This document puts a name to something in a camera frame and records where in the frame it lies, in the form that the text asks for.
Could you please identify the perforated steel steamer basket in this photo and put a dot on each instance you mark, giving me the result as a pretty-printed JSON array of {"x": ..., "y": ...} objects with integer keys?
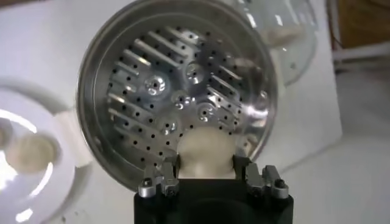
[{"x": 137, "y": 91}]

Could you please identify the white round plate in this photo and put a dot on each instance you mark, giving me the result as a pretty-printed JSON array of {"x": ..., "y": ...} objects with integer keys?
[{"x": 39, "y": 194}]

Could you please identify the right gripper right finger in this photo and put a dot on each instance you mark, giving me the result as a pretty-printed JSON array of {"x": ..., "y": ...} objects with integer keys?
[{"x": 253, "y": 179}]

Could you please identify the white side table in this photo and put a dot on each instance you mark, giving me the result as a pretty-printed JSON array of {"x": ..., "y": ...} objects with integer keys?
[{"x": 359, "y": 51}]

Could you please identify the round glass pot lid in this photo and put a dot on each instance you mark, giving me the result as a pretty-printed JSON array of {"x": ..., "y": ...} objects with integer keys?
[{"x": 292, "y": 45}]

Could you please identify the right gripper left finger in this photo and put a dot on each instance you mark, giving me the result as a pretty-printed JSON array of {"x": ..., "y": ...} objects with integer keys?
[{"x": 169, "y": 184}]

